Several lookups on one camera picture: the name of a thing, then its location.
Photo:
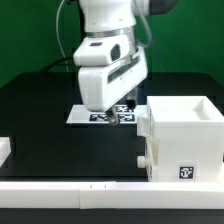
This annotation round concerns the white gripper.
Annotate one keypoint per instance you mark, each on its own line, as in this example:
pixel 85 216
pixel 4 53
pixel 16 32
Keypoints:
pixel 108 71

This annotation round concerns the white drawer with knob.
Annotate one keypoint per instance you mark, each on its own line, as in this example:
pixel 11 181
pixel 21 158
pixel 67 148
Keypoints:
pixel 146 160

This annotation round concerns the white drawer cabinet box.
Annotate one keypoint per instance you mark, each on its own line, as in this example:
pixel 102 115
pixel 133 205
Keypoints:
pixel 184 139

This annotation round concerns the white drawer without knob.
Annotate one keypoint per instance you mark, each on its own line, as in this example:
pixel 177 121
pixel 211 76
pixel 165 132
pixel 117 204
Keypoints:
pixel 143 125

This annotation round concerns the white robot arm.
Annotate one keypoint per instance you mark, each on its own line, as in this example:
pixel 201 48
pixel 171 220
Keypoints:
pixel 109 18

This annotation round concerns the white marker sheet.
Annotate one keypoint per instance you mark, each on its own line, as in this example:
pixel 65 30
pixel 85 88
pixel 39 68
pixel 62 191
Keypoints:
pixel 80 115

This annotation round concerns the white front fence bar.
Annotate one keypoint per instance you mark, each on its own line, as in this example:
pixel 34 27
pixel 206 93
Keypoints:
pixel 112 195

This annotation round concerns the white fence bar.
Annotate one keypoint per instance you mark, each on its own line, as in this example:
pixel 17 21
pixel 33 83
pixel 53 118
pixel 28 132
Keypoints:
pixel 112 195
pixel 5 149

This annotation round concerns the white left fence bar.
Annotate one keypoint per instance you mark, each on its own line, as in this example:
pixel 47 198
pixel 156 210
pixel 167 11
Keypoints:
pixel 5 149

